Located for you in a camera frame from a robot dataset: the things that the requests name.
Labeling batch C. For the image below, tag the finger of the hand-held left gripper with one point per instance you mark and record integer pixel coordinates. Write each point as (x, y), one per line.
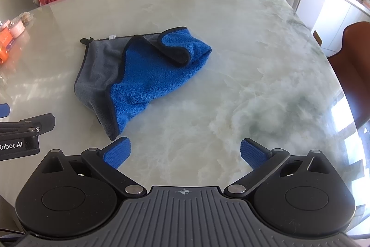
(4, 111)
(40, 122)

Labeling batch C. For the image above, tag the blue and grey towel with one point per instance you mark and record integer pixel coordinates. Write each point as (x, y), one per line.
(150, 73)

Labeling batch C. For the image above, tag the brown leather chair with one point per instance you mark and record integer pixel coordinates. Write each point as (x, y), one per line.
(354, 70)

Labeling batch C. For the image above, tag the clear snack bag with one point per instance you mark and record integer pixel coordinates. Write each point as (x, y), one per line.
(24, 17)

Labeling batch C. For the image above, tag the pink round jar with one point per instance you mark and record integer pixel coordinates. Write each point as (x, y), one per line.
(16, 29)

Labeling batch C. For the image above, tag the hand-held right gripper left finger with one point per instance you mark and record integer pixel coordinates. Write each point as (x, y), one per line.
(117, 153)

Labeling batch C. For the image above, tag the orange box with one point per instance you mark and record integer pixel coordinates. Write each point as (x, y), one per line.
(5, 46)

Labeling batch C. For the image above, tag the white counter cabinet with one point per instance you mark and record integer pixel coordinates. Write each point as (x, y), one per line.
(341, 21)

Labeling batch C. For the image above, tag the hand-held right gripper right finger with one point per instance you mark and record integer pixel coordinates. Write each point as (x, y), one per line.
(251, 153)

